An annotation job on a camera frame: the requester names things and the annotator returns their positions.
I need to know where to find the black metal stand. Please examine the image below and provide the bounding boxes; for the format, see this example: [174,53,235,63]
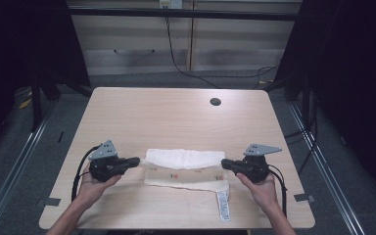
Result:
[29,72,44,133]

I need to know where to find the white cloth with label tag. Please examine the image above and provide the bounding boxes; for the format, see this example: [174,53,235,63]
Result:
[141,148,232,223]

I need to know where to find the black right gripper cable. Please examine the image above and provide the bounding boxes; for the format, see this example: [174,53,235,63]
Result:
[267,164,289,219]

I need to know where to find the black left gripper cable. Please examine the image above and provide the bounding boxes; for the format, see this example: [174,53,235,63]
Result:
[70,144,103,202]

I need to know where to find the person's left hand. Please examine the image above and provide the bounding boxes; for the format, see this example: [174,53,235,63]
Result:
[75,162,122,207]

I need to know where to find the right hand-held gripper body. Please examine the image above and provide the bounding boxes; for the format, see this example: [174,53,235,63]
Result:
[237,143,283,184]

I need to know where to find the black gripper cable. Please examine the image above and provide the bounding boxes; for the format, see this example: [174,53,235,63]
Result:
[267,164,289,219]
[70,144,103,202]

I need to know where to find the black horizontal bar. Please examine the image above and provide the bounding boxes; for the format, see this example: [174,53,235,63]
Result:
[66,7,304,22]

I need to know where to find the black floor cables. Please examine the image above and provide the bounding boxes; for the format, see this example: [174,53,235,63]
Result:
[283,92,319,175]

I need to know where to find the metal floor rail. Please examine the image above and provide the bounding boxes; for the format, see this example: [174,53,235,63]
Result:
[0,104,58,235]
[287,103,368,235]

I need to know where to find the grey tape piece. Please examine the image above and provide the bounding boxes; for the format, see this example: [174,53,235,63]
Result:
[42,197,62,208]
[293,193,316,204]

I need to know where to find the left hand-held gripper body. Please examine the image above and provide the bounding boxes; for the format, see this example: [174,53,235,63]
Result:
[87,139,129,183]

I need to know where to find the dark curtain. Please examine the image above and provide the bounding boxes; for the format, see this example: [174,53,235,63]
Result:
[273,0,376,205]
[0,0,92,161]

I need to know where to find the white wall outlet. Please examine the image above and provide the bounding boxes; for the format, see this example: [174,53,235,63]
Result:
[158,0,184,10]

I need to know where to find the yellow tape strip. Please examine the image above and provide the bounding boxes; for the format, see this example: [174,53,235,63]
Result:
[18,97,33,111]

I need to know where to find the person's right hand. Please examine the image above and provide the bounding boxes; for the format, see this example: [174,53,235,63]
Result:
[235,171,280,212]

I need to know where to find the long black wall cable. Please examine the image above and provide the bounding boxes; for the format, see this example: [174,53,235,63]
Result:
[164,16,279,90]

